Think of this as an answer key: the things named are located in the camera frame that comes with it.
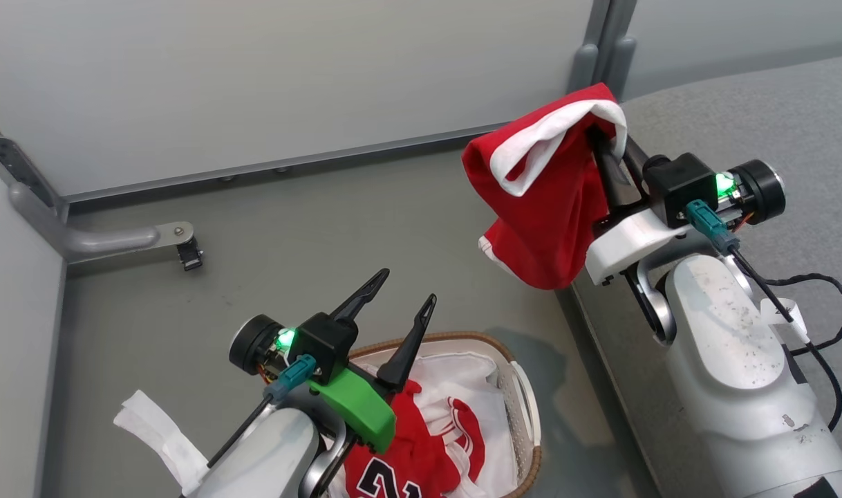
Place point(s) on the red garment with white lining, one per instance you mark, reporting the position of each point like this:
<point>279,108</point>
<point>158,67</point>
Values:
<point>552,207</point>

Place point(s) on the white basket with brown rim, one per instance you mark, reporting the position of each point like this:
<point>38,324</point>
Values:
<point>526,415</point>

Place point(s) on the grey partition corner post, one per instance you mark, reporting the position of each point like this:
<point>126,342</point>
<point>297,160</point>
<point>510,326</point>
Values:
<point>16,162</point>

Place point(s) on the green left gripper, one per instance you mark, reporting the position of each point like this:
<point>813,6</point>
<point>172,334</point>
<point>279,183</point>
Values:
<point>359,408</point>

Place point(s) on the white basket liner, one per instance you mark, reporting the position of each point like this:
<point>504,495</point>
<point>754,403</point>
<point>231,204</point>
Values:
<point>462,370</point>

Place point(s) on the red jersey with black number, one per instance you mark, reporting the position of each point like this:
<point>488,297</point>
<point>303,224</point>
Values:
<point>407,443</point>

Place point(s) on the grey partition support foot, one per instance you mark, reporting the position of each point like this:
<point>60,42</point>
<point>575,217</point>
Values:
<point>103,241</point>

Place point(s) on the grey partition bottom rail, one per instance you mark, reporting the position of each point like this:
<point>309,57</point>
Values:
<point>289,162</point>

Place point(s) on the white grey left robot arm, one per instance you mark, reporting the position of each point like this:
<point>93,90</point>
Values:
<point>269,456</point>

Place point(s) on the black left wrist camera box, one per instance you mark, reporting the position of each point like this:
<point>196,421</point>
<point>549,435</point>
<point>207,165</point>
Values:
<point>324,346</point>

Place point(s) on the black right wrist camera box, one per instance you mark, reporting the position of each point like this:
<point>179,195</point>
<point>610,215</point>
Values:
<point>680,187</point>

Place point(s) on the black caster wheel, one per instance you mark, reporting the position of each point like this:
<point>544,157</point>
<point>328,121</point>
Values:
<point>190,257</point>

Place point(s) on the white paper tag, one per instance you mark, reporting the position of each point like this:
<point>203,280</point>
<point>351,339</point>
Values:
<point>162,432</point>

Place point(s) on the white garment with red stripes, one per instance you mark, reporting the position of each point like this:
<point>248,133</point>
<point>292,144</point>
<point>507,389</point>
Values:
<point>471,429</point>

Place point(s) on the grey fabric sofa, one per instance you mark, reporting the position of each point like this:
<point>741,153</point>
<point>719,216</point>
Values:
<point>739,104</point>

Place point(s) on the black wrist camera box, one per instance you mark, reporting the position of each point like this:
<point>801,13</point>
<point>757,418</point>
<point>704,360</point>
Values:
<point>680,187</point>
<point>324,346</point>

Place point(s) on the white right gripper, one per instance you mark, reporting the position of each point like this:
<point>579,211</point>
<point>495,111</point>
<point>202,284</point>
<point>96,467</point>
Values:
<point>628,245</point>

